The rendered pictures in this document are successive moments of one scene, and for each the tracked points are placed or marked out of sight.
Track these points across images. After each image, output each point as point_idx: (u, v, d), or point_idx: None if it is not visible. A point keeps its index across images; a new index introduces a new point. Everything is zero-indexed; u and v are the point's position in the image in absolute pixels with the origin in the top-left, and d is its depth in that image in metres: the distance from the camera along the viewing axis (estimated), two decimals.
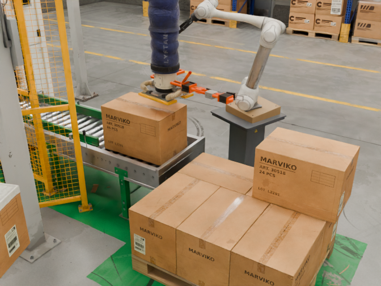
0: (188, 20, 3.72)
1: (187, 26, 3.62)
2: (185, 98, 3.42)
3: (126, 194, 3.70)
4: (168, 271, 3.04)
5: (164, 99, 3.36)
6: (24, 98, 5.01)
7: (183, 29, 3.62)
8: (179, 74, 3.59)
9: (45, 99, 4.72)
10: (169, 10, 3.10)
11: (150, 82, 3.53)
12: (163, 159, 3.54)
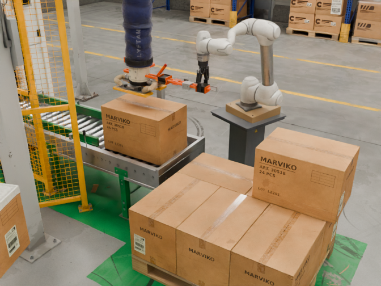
0: (200, 75, 3.21)
1: (206, 71, 3.30)
2: (159, 90, 3.58)
3: (126, 194, 3.70)
4: (168, 271, 3.04)
5: (140, 91, 3.49)
6: (24, 98, 5.01)
7: (207, 76, 3.32)
8: (150, 67, 3.72)
9: (45, 99, 4.72)
10: (141, 7, 3.22)
11: (123, 76, 3.63)
12: (163, 159, 3.54)
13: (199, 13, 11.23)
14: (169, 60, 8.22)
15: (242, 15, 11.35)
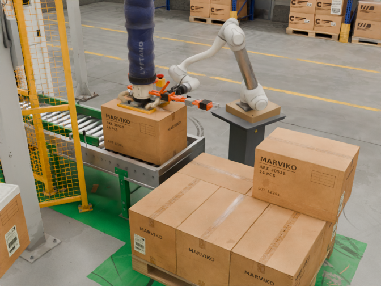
0: (175, 95, 3.57)
1: (176, 86, 3.52)
2: (163, 106, 3.61)
3: (126, 194, 3.70)
4: (168, 271, 3.04)
5: (144, 108, 3.53)
6: (24, 98, 5.01)
7: (173, 88, 3.49)
8: (153, 83, 3.77)
9: (45, 99, 4.72)
10: (143, 7, 3.21)
11: (127, 92, 3.68)
12: (163, 159, 3.54)
13: (199, 13, 11.23)
14: (169, 60, 8.22)
15: (242, 15, 11.35)
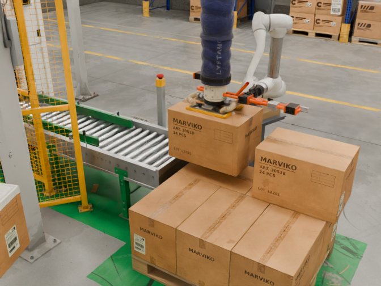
0: None
1: (254, 87, 3.14)
2: (237, 110, 3.23)
3: (126, 194, 3.70)
4: (168, 271, 3.04)
5: (217, 112, 3.15)
6: (24, 98, 5.01)
7: (251, 89, 3.11)
8: None
9: (45, 99, 4.72)
10: (224, 16, 2.89)
11: (196, 94, 3.31)
12: (238, 169, 3.16)
13: (199, 13, 11.23)
14: (169, 60, 8.22)
15: (242, 15, 11.35)
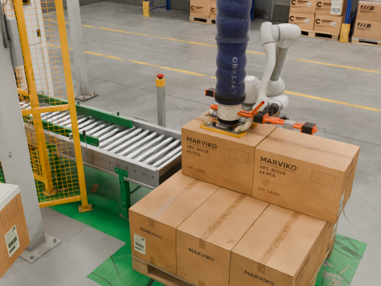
0: None
1: (269, 106, 3.13)
2: (251, 128, 3.22)
3: (126, 194, 3.70)
4: (168, 271, 3.04)
5: (232, 130, 3.14)
6: (24, 98, 5.01)
7: (266, 108, 3.10)
8: None
9: (45, 99, 4.72)
10: (241, 19, 2.82)
11: (210, 113, 3.29)
12: None
13: (199, 13, 11.23)
14: (169, 60, 8.22)
15: None
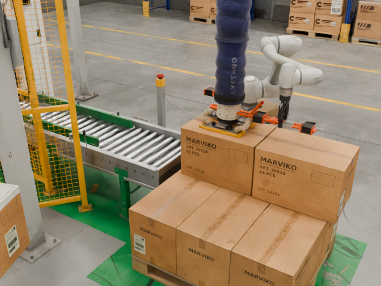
0: (282, 110, 2.96)
1: None
2: (250, 128, 3.24)
3: (126, 194, 3.70)
4: (168, 271, 3.04)
5: (232, 130, 3.15)
6: (24, 98, 5.01)
7: None
8: None
9: (45, 99, 4.72)
10: (241, 19, 2.83)
11: (208, 112, 3.31)
12: None
13: (199, 13, 11.23)
14: (169, 60, 8.22)
15: None
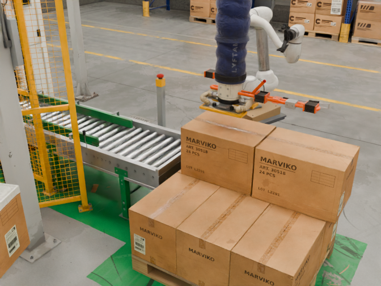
0: (284, 43, 3.15)
1: (288, 25, 3.09)
2: (252, 109, 3.16)
3: (126, 194, 3.70)
4: (168, 271, 3.04)
5: (233, 110, 3.07)
6: (24, 98, 5.01)
7: (286, 24, 3.05)
8: None
9: (45, 99, 4.72)
10: (241, 19, 2.83)
11: (209, 93, 3.22)
12: None
13: (199, 13, 11.23)
14: (169, 60, 8.22)
15: None
